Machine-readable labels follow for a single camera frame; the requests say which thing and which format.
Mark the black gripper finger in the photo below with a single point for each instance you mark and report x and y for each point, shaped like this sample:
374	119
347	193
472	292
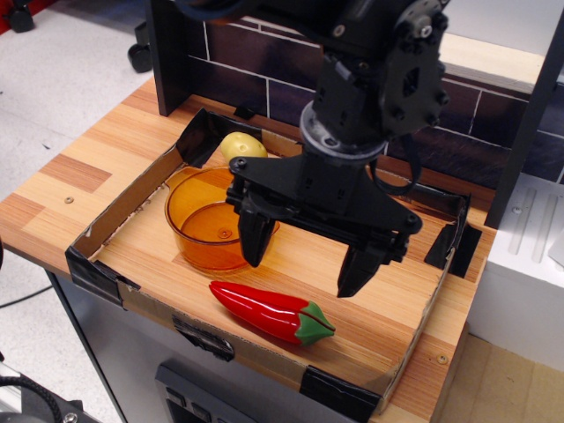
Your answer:
358	267
256	226

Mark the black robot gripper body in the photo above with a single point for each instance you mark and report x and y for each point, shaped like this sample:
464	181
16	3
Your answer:
331	188

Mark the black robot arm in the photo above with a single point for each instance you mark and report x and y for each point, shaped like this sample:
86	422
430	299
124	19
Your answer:
381	81

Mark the orange transparent plastic pot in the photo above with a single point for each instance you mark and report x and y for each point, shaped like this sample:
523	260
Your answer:
205	226

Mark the cardboard fence with black tape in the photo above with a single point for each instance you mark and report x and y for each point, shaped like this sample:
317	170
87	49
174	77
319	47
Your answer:
156	329

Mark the yellow toy potato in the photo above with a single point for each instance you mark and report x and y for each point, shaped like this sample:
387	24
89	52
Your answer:
240	144

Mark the red toy chili pepper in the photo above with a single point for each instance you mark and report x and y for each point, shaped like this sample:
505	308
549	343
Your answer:
283	316

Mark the dark brick backsplash panel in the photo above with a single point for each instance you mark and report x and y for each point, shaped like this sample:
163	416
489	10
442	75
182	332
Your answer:
272	72

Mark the white ribbed side unit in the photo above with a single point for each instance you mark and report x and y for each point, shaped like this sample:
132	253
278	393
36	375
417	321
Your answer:
519	302

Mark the black chair caster wheel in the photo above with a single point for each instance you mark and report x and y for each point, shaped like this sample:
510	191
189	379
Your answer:
140	58

